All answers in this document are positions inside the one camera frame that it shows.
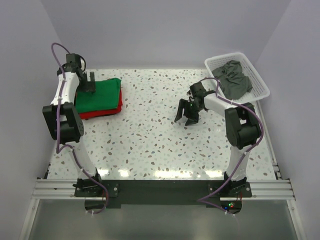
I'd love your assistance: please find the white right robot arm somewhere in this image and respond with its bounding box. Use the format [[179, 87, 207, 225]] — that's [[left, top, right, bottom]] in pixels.
[[174, 80, 264, 202]]

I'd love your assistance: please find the red folded t-shirt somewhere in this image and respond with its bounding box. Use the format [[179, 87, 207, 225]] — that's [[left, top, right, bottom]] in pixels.
[[79, 90, 123, 120]]

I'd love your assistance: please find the grey t-shirt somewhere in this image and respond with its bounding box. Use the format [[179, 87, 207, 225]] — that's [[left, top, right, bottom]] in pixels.
[[212, 60, 253, 100]]

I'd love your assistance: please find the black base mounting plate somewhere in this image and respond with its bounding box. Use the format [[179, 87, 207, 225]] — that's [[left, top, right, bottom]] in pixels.
[[73, 177, 252, 214]]

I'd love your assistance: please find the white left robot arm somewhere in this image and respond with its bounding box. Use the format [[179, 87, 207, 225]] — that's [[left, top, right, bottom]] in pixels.
[[42, 53, 106, 198]]

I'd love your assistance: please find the white plastic basket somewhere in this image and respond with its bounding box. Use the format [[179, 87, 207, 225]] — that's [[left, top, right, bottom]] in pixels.
[[204, 52, 270, 104]]

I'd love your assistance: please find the aluminium frame rail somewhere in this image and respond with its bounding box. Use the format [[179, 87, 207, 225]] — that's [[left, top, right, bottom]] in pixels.
[[20, 159, 308, 240]]

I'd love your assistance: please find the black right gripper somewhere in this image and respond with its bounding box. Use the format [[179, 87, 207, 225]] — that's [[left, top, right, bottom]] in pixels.
[[174, 98, 204, 126]]

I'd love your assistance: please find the green t-shirt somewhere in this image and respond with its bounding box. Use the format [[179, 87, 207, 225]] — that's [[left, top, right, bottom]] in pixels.
[[75, 78, 122, 114]]

